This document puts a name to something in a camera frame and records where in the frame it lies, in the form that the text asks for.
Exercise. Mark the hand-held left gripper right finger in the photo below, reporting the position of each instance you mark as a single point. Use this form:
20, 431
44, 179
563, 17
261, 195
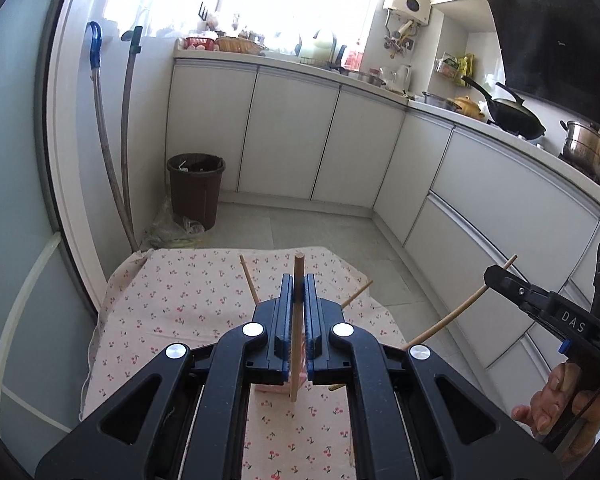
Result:
311, 320

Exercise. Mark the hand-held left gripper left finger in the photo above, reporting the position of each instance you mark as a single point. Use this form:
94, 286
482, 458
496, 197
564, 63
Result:
286, 320

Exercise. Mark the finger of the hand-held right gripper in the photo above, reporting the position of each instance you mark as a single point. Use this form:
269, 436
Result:
539, 305

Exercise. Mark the light wooden chopstick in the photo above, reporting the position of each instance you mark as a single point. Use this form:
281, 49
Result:
297, 265
250, 280
449, 317
357, 294

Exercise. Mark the pink plastic basket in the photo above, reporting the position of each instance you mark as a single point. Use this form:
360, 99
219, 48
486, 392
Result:
275, 388

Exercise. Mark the person's right hand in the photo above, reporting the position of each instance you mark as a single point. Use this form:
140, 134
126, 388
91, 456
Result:
547, 400

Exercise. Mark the cherry print cloth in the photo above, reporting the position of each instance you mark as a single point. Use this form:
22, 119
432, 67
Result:
180, 300

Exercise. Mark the crumpled plastic bag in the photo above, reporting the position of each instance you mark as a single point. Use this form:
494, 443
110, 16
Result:
172, 232

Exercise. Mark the brown trash bin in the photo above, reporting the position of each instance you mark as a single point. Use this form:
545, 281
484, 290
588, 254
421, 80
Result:
195, 195

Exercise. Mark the large steel pot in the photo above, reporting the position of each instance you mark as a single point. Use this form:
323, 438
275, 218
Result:
587, 152

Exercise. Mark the white kitchen cabinets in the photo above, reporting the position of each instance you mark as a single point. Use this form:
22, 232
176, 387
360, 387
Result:
290, 135

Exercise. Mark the black wok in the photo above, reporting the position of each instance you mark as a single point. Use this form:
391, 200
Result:
517, 117

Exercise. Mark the yellow clay pot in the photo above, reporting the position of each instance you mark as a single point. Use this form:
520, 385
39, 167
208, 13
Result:
469, 107

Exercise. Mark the steel pan with lid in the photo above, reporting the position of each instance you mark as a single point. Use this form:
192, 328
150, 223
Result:
439, 101

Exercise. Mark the steel pot by sink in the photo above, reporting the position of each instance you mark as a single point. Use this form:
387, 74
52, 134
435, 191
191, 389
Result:
369, 79

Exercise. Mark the clear glass jar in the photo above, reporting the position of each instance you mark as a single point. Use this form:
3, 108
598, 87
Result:
388, 79

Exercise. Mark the white kettle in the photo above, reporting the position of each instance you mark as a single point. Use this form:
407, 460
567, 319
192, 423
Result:
404, 77

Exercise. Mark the black range hood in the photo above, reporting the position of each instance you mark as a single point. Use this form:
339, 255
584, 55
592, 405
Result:
554, 45

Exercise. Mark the red package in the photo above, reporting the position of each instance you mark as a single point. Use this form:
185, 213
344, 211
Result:
354, 57

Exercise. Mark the white plastic jug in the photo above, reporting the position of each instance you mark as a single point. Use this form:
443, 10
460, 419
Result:
317, 47

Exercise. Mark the wicker basket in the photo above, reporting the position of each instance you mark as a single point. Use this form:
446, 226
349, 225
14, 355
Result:
240, 46

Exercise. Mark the red plastic basket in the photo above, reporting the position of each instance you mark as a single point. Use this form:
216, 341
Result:
200, 43

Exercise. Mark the frosted glass door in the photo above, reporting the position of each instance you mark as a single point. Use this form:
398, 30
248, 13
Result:
15, 160

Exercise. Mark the wall rack with packets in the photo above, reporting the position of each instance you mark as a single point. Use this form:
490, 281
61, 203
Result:
452, 67

